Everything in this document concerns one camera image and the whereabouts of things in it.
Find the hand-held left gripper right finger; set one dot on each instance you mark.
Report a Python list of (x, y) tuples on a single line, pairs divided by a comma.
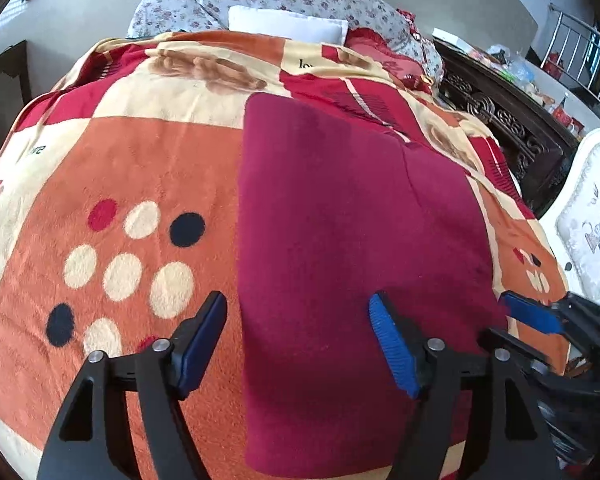
[(392, 345)]

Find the white upholstered chair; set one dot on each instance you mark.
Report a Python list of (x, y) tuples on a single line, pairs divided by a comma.
[(590, 220)]

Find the maroon cloth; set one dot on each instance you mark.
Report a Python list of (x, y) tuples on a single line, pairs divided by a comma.
[(330, 210)]

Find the white pillow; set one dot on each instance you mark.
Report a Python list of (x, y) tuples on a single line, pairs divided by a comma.
[(280, 22)]

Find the dark wooden desk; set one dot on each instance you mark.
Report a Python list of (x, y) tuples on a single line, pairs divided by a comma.
[(5, 90)]

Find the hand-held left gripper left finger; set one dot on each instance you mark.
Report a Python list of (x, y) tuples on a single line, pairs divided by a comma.
[(205, 340)]

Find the clutter of bottles and packets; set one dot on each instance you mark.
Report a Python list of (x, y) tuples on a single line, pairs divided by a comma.
[(525, 77)]

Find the small floral pillow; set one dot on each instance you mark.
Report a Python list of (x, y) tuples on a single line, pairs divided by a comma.
[(165, 10)]

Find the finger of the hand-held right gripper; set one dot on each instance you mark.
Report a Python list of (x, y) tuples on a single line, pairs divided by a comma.
[(515, 347), (530, 312)]

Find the printed patchwork blanket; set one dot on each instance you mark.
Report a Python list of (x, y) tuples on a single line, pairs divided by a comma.
[(130, 160)]

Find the red cushion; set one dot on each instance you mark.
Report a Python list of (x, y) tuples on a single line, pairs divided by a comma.
[(380, 52)]

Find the carved dark wooden headboard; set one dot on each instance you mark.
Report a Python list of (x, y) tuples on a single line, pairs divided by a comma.
[(505, 125)]

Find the steel stair railing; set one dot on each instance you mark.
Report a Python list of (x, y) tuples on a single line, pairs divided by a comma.
[(575, 45)]

